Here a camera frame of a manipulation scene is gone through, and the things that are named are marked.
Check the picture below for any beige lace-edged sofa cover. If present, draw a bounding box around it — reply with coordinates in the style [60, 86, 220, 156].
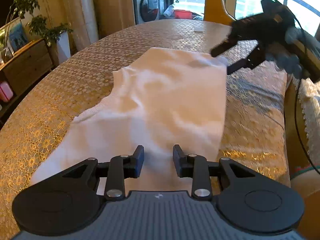
[285, 79, 320, 240]

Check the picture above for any wooden media console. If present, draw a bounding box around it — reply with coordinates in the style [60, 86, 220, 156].
[0, 39, 55, 124]

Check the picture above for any pink container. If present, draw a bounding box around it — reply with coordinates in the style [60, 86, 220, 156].
[0, 81, 13, 103]

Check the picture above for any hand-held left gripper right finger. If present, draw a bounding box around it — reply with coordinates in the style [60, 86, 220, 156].
[173, 144, 260, 201]

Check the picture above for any blue picture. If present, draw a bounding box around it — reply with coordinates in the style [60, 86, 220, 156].
[9, 22, 29, 53]

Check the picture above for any white planter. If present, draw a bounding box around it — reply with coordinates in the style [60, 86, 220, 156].
[56, 31, 72, 63]

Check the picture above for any red basin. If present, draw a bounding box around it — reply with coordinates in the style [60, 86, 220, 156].
[174, 9, 192, 19]

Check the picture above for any person's right hand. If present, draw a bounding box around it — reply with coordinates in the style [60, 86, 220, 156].
[266, 27, 304, 74]

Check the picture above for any clear plastic bottle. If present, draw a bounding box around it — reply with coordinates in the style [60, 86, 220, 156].
[163, 0, 179, 17]

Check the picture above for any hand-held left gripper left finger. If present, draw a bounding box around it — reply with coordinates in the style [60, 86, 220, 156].
[61, 144, 145, 201]

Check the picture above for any black cable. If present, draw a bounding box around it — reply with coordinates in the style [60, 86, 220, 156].
[294, 17, 320, 174]

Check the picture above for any white knit top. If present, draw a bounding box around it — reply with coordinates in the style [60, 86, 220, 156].
[30, 47, 228, 197]

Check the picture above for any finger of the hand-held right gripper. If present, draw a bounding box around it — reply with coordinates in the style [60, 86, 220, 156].
[211, 37, 240, 57]
[226, 46, 267, 75]

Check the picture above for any gold lace tablecloth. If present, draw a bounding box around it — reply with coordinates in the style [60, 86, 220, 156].
[0, 19, 292, 239]

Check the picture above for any tall green leafy plant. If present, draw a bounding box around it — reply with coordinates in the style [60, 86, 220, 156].
[7, 0, 73, 48]

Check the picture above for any beige curtain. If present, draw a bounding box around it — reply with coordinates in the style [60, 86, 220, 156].
[59, 0, 135, 50]

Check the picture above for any washing machine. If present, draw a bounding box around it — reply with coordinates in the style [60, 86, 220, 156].
[135, 0, 162, 24]

